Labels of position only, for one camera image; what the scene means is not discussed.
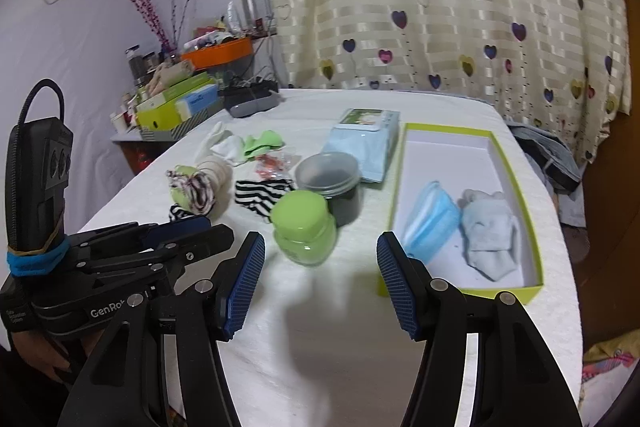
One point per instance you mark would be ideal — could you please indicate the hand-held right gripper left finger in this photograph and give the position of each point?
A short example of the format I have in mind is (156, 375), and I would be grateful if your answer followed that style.
(245, 279)

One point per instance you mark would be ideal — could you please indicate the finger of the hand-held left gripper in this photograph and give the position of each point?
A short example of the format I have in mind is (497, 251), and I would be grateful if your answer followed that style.
(175, 227)
(200, 244)

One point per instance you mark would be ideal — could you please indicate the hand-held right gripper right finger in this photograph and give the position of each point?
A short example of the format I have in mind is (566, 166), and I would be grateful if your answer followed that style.
(395, 287)

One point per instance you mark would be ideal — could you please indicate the sock bundle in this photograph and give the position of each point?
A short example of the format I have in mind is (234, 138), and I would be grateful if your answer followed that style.
(200, 187)

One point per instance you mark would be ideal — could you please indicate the black white striped sock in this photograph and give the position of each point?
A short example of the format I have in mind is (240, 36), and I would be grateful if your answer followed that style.
(257, 199)
(182, 213)

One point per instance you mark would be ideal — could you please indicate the green plastic jar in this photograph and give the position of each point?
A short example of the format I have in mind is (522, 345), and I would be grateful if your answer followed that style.
(302, 232)

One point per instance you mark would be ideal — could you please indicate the orange item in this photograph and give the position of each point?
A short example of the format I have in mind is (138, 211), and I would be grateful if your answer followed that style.
(272, 164)

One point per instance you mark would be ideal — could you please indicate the dark jar with clear lid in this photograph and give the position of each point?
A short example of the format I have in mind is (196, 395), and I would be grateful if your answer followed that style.
(327, 174)

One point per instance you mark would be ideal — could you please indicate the lime green cardboard box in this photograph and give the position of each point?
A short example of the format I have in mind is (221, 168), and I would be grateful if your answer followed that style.
(450, 157)

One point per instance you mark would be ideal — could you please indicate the pale blue wet wipes packet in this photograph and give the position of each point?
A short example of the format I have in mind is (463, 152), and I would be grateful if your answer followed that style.
(360, 147)

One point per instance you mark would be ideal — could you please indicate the person's left hand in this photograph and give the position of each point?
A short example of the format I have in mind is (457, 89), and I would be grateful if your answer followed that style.
(40, 357)

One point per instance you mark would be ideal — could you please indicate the blue face mask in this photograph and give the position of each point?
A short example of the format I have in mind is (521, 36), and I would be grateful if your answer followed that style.
(432, 217)

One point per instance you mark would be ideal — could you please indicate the striped storage box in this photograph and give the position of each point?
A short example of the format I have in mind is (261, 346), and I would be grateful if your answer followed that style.
(165, 135)

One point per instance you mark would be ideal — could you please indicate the white table cover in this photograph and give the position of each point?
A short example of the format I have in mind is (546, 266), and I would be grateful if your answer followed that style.
(325, 357)

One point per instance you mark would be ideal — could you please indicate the light blue sock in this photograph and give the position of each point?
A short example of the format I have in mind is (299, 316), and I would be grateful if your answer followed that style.
(487, 232)

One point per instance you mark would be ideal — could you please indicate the yellow green carton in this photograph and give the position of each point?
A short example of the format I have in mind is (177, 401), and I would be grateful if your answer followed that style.
(157, 117)

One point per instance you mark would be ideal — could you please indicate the light green sock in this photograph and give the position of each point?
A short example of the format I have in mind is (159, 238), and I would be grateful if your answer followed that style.
(262, 142)

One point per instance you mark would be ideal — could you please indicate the blue tissue packet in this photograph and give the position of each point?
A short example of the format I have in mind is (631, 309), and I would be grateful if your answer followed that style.
(200, 102)

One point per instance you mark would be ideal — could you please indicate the glass jar with dark lid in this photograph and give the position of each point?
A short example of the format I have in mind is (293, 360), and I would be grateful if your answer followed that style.
(135, 62)

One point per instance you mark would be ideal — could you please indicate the grey black electronic device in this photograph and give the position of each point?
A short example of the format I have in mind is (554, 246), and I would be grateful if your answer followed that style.
(250, 104)

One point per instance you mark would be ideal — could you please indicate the beige cloth bundle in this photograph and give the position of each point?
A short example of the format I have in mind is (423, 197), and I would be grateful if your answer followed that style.
(170, 77)

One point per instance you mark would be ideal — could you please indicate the orange tray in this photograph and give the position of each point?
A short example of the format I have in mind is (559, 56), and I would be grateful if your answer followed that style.
(215, 53)

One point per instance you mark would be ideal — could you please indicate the pile of small packets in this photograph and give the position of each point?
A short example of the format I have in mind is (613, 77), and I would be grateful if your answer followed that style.
(215, 37)

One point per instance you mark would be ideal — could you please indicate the floral printed cloth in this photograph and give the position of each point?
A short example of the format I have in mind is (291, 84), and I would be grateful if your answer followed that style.
(607, 367)

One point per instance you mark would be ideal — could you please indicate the heart print curtain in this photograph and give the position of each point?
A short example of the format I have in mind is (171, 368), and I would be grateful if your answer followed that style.
(450, 7)

